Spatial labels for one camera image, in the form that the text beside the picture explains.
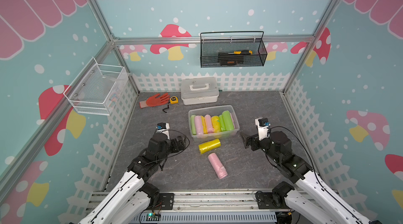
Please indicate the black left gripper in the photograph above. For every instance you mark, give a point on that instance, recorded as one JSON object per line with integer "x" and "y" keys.
{"x": 176, "y": 148}

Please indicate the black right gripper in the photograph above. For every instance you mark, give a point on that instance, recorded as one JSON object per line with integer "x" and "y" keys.
{"x": 250, "y": 137}

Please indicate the pink trash bag roll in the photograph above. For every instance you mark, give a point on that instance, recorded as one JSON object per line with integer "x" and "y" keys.
{"x": 198, "y": 120}
{"x": 208, "y": 123}
{"x": 217, "y": 166}

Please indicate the yellow trash bag roll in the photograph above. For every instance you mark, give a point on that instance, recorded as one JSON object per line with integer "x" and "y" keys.
{"x": 208, "y": 146}
{"x": 204, "y": 125}
{"x": 216, "y": 124}

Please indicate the pale green trash bag roll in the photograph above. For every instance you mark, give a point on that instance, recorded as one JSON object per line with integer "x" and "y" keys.
{"x": 193, "y": 127}

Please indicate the light green trash bag roll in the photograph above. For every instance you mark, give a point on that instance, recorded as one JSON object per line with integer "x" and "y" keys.
{"x": 228, "y": 120}

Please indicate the bright green trash bag roll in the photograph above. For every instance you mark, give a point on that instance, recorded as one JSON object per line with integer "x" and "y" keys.
{"x": 222, "y": 123}

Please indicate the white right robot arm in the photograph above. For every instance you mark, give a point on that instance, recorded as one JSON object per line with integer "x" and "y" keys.
{"x": 306, "y": 192}

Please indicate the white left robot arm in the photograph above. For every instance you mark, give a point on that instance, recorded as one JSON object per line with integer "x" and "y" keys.
{"x": 133, "y": 193}

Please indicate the clear plastic storage box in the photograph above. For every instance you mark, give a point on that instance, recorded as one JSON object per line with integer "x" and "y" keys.
{"x": 214, "y": 111}

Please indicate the yellow tape measure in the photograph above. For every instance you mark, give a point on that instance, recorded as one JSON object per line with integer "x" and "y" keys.
{"x": 174, "y": 100}

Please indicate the red work glove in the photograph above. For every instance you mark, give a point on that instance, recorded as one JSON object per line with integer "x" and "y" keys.
{"x": 156, "y": 100}

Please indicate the white plastic tool case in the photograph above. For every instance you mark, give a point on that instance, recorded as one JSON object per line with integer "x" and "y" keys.
{"x": 199, "y": 90}

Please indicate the green circuit board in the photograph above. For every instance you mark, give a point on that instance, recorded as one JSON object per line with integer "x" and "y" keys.
{"x": 153, "y": 217}

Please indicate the black tool with orange label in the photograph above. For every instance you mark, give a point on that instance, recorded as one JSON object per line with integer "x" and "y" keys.
{"x": 230, "y": 60}

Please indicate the yellow black screwdriver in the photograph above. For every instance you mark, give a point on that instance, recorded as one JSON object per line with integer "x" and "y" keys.
{"x": 244, "y": 52}

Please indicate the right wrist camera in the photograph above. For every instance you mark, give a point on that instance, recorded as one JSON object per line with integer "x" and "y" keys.
{"x": 263, "y": 127}

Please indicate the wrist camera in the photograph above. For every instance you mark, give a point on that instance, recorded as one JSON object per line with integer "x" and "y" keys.
{"x": 162, "y": 126}
{"x": 263, "y": 127}

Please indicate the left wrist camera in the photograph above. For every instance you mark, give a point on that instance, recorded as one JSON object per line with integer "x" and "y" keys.
{"x": 162, "y": 126}

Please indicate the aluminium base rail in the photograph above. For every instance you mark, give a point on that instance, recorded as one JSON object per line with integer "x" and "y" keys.
{"x": 215, "y": 201}

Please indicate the black wire mesh basket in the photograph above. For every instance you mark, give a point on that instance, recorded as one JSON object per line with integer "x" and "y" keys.
{"x": 212, "y": 43}

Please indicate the white wire mesh basket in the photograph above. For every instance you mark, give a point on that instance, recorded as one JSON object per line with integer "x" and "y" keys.
{"x": 97, "y": 89}

